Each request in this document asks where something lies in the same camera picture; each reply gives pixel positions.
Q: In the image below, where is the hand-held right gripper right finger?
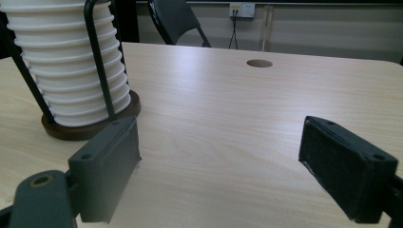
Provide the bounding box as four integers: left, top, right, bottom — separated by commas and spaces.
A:
297, 115, 399, 224

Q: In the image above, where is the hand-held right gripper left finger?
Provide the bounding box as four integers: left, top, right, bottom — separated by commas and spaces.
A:
67, 116, 143, 224

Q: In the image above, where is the stack of white paper cups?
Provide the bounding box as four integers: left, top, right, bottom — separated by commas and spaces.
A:
0, 0, 132, 128

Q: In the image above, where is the round brown table grommet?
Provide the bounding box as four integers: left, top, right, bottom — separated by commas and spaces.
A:
246, 59, 274, 68

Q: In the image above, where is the pale metal pole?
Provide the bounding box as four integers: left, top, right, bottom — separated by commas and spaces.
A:
259, 4, 276, 52

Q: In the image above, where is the black folding chair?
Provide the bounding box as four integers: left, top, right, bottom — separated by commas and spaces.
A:
147, 0, 213, 48

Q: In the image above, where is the black cable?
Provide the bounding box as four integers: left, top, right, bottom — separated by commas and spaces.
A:
228, 9, 240, 50

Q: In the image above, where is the white wall socket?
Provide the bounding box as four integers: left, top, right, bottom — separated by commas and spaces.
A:
228, 2, 256, 19

